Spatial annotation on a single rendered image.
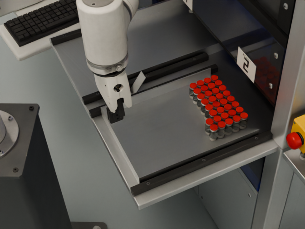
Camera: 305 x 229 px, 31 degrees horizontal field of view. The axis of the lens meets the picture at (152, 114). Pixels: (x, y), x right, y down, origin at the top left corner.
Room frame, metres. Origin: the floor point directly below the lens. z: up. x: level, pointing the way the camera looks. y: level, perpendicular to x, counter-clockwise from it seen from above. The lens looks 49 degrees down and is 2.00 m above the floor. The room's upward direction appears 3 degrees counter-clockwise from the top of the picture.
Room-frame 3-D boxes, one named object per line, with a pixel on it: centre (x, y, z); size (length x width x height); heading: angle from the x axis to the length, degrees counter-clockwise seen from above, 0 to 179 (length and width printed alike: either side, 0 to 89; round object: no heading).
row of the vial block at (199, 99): (0.97, -0.15, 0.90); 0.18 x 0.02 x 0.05; 22
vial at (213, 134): (0.89, -0.16, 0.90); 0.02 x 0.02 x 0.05
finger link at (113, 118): (0.79, 0.08, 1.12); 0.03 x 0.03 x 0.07; 23
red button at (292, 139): (0.78, -0.33, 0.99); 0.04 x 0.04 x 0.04; 23
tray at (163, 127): (0.94, -0.07, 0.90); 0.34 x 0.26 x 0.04; 112
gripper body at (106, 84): (0.80, 0.08, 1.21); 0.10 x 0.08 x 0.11; 23
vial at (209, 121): (0.91, -0.15, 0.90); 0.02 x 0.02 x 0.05
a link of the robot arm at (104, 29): (0.81, 0.08, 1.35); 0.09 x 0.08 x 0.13; 158
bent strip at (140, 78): (1.06, 0.08, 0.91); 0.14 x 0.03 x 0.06; 113
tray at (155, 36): (1.30, -0.04, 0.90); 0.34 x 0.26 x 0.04; 113
